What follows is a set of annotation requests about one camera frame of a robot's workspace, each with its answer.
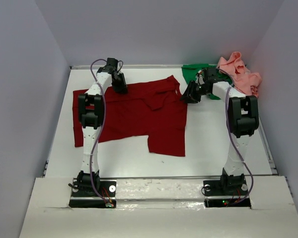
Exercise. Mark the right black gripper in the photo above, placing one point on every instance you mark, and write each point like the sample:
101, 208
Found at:
194, 90

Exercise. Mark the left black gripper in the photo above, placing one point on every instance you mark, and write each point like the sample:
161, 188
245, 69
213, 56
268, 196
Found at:
120, 84

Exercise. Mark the red t-shirt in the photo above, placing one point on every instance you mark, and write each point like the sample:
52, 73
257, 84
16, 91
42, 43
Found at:
151, 108

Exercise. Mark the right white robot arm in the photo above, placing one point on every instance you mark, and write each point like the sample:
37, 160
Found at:
242, 120

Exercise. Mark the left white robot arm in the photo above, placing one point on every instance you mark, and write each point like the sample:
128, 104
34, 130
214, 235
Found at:
92, 116

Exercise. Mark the green t-shirt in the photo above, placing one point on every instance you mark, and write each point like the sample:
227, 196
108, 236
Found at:
189, 73

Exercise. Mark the pink t-shirt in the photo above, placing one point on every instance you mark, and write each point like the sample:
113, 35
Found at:
244, 80

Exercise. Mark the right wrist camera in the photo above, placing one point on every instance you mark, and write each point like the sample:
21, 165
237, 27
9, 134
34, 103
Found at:
200, 77

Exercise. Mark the metal rail back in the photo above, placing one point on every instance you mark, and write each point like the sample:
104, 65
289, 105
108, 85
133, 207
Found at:
133, 66

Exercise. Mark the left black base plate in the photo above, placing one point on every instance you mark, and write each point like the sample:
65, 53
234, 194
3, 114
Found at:
89, 199

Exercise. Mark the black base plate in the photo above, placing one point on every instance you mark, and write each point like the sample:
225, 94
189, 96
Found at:
216, 197
89, 199

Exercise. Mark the metal rail front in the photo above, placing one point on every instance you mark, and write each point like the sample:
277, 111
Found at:
172, 177

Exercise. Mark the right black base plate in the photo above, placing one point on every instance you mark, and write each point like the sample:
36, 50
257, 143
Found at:
216, 197

